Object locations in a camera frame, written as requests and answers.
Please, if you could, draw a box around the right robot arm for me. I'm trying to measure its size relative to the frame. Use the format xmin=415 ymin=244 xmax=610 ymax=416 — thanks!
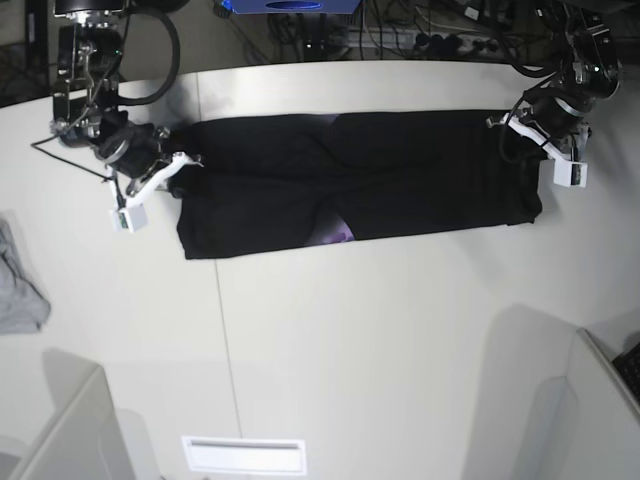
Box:
xmin=50 ymin=1 xmax=202 ymax=209

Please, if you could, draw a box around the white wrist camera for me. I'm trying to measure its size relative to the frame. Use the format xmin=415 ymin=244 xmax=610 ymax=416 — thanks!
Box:
xmin=553 ymin=160 xmax=588 ymax=188
xmin=110 ymin=205 xmax=148 ymax=233

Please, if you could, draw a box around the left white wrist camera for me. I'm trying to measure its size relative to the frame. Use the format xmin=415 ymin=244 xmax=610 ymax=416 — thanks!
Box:
xmin=553 ymin=160 xmax=588 ymax=188

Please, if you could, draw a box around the grey crumpled cloth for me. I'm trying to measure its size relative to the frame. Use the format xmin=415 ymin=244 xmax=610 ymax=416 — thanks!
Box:
xmin=1 ymin=218 xmax=51 ymax=335

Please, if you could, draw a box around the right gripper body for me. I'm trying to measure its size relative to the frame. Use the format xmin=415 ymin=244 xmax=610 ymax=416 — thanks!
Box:
xmin=97 ymin=120 xmax=185 ymax=208

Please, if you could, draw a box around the blue box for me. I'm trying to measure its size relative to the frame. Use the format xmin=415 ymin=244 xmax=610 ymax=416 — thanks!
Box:
xmin=222 ymin=0 xmax=360 ymax=15

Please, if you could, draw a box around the black T-shirt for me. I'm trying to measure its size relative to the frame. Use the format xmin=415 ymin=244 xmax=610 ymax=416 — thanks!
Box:
xmin=170 ymin=110 xmax=542 ymax=260

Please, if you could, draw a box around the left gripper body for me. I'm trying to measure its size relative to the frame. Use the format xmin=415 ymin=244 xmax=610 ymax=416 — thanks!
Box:
xmin=502 ymin=94 xmax=593 ymax=163

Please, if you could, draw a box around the white power strip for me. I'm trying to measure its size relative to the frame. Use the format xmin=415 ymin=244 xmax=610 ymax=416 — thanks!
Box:
xmin=411 ymin=33 xmax=502 ymax=61

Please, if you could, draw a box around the black keyboard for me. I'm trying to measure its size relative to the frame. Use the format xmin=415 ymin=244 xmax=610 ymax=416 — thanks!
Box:
xmin=613 ymin=344 xmax=640 ymax=401

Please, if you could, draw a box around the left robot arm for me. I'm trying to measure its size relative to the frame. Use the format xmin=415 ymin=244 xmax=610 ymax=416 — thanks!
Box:
xmin=488 ymin=1 xmax=620 ymax=164

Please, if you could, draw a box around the white partition panel left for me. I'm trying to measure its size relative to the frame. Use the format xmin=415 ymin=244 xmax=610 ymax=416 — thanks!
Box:
xmin=1 ymin=349 xmax=162 ymax=479

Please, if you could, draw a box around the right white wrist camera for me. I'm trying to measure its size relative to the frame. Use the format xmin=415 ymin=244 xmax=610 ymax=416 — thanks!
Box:
xmin=110 ymin=205 xmax=148 ymax=233

